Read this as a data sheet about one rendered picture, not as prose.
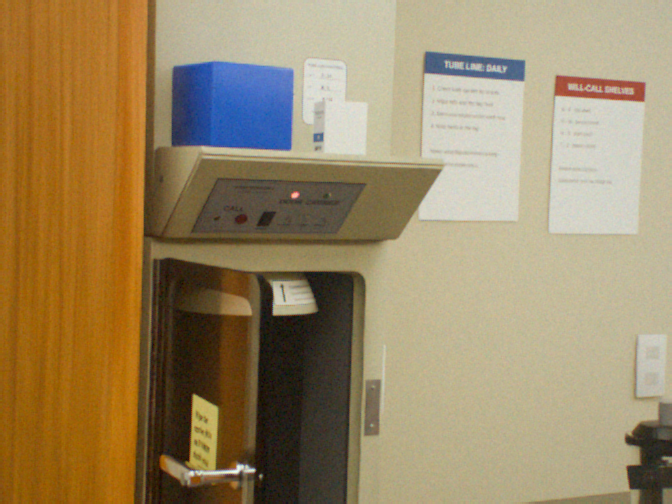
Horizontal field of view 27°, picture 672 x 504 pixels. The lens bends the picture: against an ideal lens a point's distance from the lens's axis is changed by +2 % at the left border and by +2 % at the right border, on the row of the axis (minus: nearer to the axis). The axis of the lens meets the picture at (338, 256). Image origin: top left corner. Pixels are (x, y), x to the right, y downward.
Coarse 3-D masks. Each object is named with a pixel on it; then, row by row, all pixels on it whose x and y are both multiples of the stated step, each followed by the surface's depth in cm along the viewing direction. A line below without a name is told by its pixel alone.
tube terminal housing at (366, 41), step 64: (192, 0) 152; (256, 0) 157; (320, 0) 161; (384, 0) 166; (256, 64) 157; (384, 64) 167; (384, 128) 167; (192, 256) 154; (256, 256) 159; (320, 256) 163; (384, 256) 168; (384, 320) 169
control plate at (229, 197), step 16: (224, 192) 147; (240, 192) 148; (256, 192) 149; (272, 192) 150; (288, 192) 151; (304, 192) 152; (320, 192) 153; (336, 192) 154; (352, 192) 155; (208, 208) 148; (224, 208) 149; (240, 208) 150; (256, 208) 151; (272, 208) 152; (288, 208) 153; (304, 208) 154; (320, 208) 155; (336, 208) 157; (352, 208) 158; (208, 224) 150; (224, 224) 151; (240, 224) 152; (256, 224) 153; (272, 224) 154; (288, 224) 156; (304, 224) 157; (320, 224) 158; (336, 224) 159
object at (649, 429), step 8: (664, 400) 174; (664, 408) 174; (664, 416) 174; (640, 424) 174; (648, 424) 174; (656, 424) 174; (664, 424) 174; (632, 432) 175; (640, 432) 173; (648, 432) 172; (656, 432) 171; (664, 432) 171
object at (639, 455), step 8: (640, 440) 172; (648, 440) 171; (656, 440) 170; (664, 440) 170; (632, 448) 175; (640, 448) 172; (632, 456) 175; (640, 456) 173; (648, 456) 172; (656, 456) 171; (664, 456) 171; (632, 464) 175; (632, 496) 175; (640, 496) 173; (648, 496) 172; (656, 496) 171; (664, 496) 171
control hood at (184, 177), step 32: (160, 160) 149; (192, 160) 143; (224, 160) 143; (256, 160) 145; (288, 160) 147; (320, 160) 149; (352, 160) 151; (384, 160) 154; (416, 160) 156; (160, 192) 149; (192, 192) 145; (384, 192) 158; (416, 192) 160; (160, 224) 149; (192, 224) 149; (352, 224) 160; (384, 224) 163
